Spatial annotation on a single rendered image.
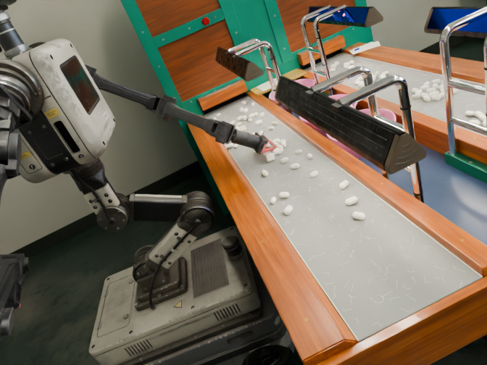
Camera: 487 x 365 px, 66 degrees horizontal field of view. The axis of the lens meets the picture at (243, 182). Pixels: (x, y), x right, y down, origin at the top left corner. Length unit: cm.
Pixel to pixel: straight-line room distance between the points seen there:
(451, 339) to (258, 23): 193
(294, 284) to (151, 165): 256
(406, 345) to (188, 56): 189
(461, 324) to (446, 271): 11
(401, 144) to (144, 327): 115
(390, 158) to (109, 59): 268
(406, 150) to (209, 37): 176
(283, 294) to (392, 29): 338
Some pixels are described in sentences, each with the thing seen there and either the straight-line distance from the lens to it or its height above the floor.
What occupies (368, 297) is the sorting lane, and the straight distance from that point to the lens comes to 94.
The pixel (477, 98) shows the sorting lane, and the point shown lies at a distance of 167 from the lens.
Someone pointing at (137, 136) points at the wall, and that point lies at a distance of 329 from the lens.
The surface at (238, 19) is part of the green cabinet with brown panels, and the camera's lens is 238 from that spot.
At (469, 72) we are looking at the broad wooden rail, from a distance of 185.
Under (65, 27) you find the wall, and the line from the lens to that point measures 317.
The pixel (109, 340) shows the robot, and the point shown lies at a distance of 161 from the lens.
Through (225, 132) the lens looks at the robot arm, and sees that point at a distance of 150.
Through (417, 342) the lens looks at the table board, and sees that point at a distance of 94.
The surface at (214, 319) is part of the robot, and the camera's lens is 151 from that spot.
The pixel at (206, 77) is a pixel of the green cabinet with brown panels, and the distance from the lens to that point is 237.
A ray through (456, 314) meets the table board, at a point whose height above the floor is 70.
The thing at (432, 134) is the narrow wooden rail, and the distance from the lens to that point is 147.
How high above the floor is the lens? 146
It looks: 29 degrees down
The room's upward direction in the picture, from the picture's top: 23 degrees counter-clockwise
